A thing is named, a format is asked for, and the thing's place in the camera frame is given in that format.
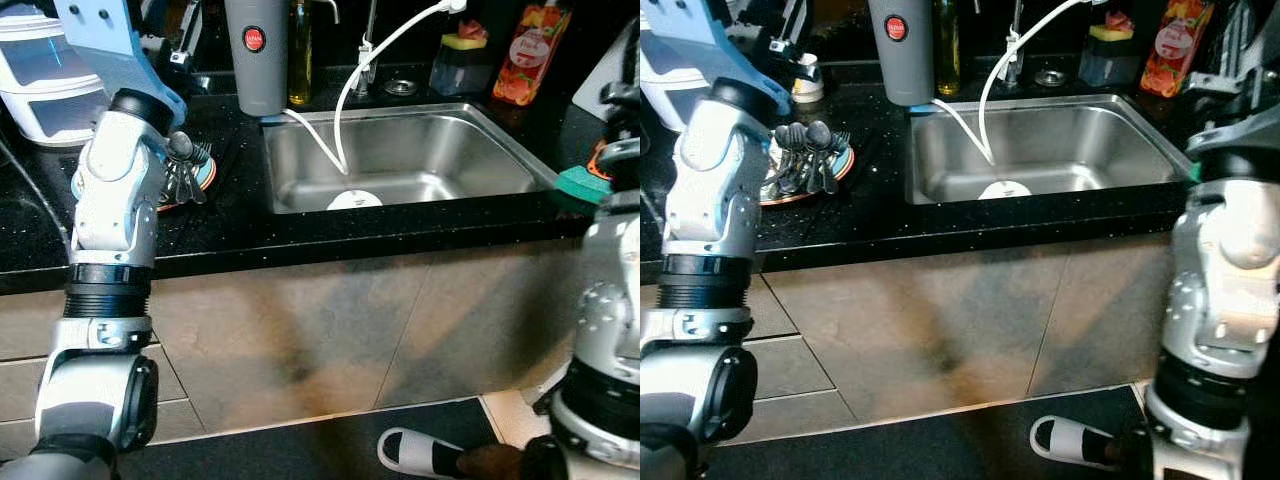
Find steel fork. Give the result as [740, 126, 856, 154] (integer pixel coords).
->
[832, 132, 853, 191]
[193, 143, 214, 204]

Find white cartoon print cup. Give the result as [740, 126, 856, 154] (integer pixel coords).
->
[792, 53, 826, 104]

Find grey cylinder with red button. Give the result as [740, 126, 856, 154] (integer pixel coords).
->
[223, 0, 292, 117]
[867, 0, 937, 108]

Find olive oil bottle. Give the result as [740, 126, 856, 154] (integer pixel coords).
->
[933, 0, 962, 98]
[288, 0, 314, 107]

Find white lidded plastic container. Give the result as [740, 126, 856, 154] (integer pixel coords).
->
[640, 40, 701, 131]
[0, 5, 111, 148]

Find soap dispenser with yellow sponge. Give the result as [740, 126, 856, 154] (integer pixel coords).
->
[430, 20, 491, 97]
[1078, 10, 1137, 88]

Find orange leaf print plate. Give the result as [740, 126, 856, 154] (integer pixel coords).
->
[758, 130, 857, 207]
[72, 150, 218, 213]

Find steel faucet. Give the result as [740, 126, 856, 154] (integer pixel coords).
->
[1000, 0, 1027, 88]
[350, 0, 383, 98]

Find stainless steel sink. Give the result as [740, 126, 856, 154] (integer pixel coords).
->
[905, 95, 1194, 207]
[262, 102, 561, 215]

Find black floor mat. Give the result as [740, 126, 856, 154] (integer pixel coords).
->
[700, 385, 1151, 480]
[115, 397, 556, 480]

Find white black striped slipper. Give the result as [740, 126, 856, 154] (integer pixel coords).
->
[377, 427, 469, 479]
[1030, 415, 1119, 471]

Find person foot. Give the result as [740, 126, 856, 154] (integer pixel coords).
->
[455, 440, 531, 480]

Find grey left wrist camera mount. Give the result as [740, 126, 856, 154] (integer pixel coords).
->
[640, 0, 791, 113]
[52, 0, 188, 126]

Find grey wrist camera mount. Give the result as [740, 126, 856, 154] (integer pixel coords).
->
[1185, 60, 1280, 181]
[575, 20, 641, 126]
[52, 0, 188, 126]
[640, 0, 791, 113]

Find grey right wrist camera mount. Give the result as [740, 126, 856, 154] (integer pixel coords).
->
[1185, 60, 1280, 181]
[575, 20, 641, 126]

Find white hose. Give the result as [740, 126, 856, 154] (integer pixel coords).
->
[283, 0, 468, 177]
[935, 0, 1101, 166]

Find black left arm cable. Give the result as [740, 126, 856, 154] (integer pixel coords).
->
[0, 140, 73, 263]

